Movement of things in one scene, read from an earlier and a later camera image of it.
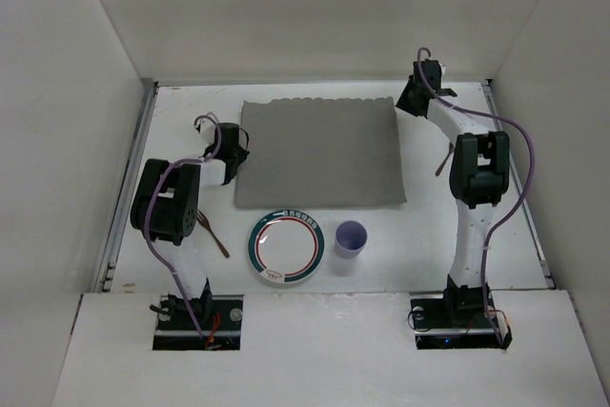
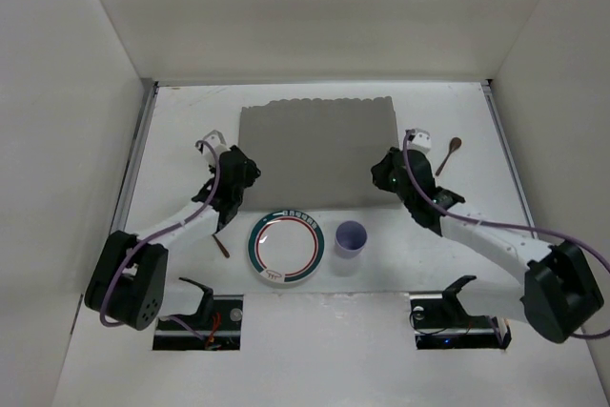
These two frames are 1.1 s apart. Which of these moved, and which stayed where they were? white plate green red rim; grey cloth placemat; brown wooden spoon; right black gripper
Moved: right black gripper
Stayed: brown wooden spoon; grey cloth placemat; white plate green red rim
